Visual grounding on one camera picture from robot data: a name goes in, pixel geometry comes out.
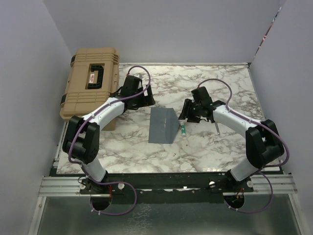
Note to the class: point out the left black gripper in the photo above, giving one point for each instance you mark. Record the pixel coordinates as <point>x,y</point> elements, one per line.
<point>146,100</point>

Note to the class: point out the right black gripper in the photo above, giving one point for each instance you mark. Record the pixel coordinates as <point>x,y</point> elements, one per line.
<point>185,112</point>

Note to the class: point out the green white glue stick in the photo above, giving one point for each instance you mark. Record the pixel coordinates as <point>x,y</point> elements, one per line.
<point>183,131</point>

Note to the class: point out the grey paper envelope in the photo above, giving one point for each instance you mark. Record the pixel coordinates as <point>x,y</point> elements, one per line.
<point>164,125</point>

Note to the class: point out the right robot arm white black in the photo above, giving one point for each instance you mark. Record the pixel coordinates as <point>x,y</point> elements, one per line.
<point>262,143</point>

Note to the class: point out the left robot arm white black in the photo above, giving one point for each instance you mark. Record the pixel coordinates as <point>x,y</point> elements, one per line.
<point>82,137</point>

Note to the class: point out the tan plastic tool case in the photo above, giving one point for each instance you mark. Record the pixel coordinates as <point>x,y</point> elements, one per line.
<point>94,75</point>

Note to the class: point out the orange handled metal tool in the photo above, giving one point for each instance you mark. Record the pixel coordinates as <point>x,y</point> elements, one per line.
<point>217,128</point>

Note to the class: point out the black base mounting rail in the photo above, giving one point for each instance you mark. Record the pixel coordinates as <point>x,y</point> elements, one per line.
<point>160,188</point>

